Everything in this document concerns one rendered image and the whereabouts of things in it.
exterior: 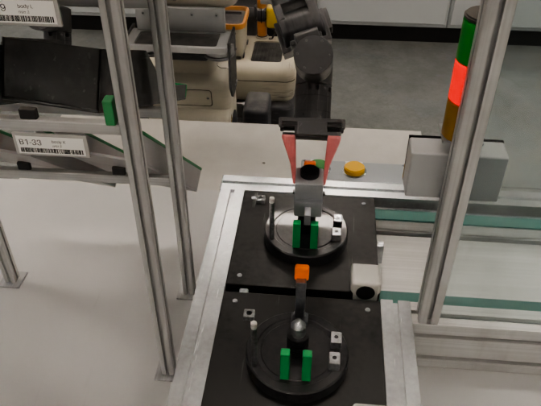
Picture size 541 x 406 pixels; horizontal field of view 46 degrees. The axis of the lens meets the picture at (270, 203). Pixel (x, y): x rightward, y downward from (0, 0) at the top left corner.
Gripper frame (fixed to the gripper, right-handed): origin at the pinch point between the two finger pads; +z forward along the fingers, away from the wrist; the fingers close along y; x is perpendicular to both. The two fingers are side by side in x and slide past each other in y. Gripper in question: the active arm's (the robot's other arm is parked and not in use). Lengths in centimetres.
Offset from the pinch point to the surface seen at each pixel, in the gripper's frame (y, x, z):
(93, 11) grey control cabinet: -143, 289, -119
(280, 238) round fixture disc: -4.3, 4.6, 9.6
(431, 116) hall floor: 60, 230, -51
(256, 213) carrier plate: -9.2, 12.1, 5.7
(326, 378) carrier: 3.5, -16.1, 27.0
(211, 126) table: -25, 55, -16
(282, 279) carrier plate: -3.4, 0.0, 16.0
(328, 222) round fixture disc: 3.6, 8.0, 6.7
